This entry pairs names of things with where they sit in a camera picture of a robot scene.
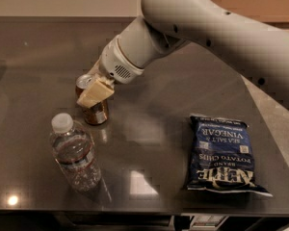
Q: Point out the blue potato chips bag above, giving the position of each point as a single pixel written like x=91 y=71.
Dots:
x=221 y=159

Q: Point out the orange soda can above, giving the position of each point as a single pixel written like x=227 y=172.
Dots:
x=96 y=114

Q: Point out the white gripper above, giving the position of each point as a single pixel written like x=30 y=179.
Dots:
x=114 y=63

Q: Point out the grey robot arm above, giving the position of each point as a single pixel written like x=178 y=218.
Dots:
x=258 y=51

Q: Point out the clear plastic water bottle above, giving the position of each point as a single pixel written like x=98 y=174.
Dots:
x=73 y=149

